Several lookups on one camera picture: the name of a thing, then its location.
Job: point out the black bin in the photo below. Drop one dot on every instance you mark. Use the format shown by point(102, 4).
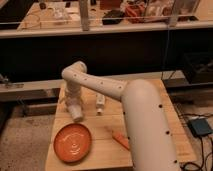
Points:
point(198, 67)

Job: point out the orange carrot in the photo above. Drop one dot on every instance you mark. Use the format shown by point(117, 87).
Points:
point(121, 139)

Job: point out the white ceramic cup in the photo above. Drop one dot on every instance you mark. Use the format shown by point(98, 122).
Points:
point(76, 113)

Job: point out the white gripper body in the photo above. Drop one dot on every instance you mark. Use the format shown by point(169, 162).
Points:
point(72, 94)

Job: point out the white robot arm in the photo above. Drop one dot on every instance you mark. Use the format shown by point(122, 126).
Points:
point(150, 138)

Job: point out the blue foot pedal box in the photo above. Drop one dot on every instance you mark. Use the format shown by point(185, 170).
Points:
point(199, 127)

